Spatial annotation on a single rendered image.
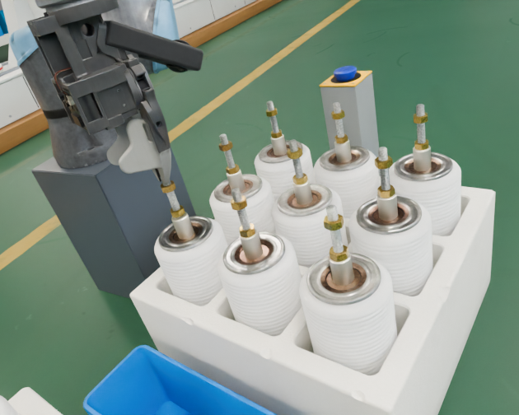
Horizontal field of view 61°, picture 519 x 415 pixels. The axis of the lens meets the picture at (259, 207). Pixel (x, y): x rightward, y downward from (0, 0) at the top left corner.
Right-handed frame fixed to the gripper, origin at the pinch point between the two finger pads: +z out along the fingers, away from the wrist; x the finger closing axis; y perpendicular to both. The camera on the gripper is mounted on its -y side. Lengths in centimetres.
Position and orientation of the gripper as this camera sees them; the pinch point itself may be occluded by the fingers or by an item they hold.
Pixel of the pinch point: (165, 170)
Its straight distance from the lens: 56.4
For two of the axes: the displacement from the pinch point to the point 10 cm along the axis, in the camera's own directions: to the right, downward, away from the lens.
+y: -7.8, 4.7, -4.1
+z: 2.3, 8.3, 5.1
